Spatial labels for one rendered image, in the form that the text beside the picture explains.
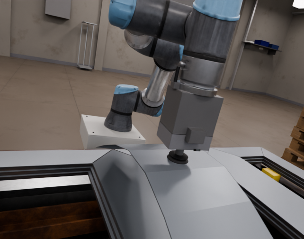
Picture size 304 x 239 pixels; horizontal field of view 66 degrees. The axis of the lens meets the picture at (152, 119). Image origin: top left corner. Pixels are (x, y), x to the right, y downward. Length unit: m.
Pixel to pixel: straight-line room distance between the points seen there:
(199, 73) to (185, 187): 0.19
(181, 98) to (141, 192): 0.34
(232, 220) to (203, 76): 0.23
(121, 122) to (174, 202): 0.86
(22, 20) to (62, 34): 1.21
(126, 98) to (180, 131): 0.79
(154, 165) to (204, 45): 0.22
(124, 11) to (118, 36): 8.87
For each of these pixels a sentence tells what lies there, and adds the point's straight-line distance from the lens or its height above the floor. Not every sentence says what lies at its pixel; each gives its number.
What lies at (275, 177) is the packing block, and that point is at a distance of 1.12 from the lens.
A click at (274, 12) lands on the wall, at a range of 13.40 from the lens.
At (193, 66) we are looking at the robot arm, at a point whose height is 1.20.
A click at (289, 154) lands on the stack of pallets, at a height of 0.25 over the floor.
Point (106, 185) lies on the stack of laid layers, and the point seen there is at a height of 0.85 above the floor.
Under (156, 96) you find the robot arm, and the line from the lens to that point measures 1.10.
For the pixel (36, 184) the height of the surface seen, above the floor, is 0.68.
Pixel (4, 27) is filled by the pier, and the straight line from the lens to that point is 9.09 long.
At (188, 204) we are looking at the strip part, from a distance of 0.39.
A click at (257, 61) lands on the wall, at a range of 13.07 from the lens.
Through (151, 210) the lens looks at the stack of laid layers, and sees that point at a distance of 0.60.
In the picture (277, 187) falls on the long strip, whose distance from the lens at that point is 0.94.
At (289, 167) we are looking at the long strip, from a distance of 1.17.
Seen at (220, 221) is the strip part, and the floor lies 0.98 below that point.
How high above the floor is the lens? 1.21
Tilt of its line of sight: 17 degrees down
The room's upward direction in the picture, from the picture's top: 12 degrees clockwise
